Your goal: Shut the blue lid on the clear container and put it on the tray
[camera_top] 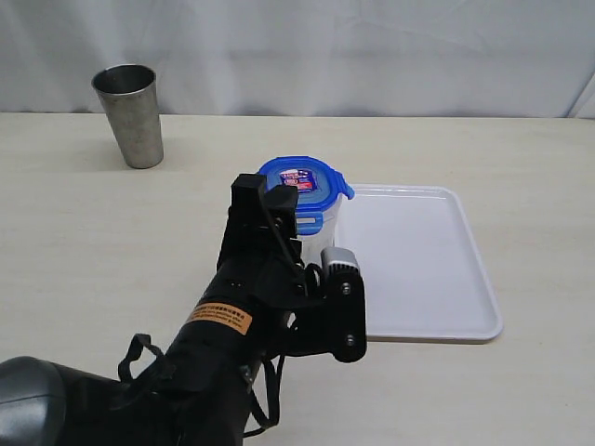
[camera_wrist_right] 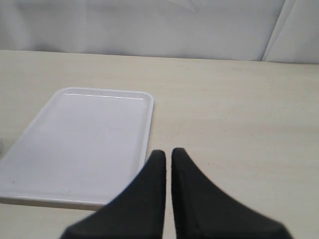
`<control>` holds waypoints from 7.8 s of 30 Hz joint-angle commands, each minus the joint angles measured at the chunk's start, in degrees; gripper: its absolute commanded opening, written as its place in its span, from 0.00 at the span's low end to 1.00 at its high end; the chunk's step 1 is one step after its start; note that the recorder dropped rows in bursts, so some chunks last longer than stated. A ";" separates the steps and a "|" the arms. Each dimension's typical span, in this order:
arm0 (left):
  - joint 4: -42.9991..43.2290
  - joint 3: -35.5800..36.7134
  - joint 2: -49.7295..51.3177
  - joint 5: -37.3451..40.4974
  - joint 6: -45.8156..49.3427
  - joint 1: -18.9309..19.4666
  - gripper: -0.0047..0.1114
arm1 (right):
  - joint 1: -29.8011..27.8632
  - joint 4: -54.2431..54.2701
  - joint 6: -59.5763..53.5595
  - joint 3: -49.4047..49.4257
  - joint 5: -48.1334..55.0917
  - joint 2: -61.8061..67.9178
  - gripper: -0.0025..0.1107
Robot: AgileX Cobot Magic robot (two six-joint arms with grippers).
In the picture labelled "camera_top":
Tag stainless steel cup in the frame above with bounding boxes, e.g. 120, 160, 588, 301
92, 64, 164, 169

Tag black cable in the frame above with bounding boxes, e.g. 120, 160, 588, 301
115, 185, 326, 438

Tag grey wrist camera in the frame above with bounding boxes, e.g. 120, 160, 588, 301
321, 246, 360, 279

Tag white backdrop curtain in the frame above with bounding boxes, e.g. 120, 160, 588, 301
1, 1, 594, 118

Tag white plastic tray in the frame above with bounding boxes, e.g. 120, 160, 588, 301
335, 184, 503, 344

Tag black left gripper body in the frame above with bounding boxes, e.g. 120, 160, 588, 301
218, 238, 367, 363

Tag clear plastic container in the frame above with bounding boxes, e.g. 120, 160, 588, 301
296, 195, 342, 265

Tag blue container lid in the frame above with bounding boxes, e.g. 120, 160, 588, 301
258, 155, 355, 236

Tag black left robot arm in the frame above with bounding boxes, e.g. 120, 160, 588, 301
1, 174, 367, 445

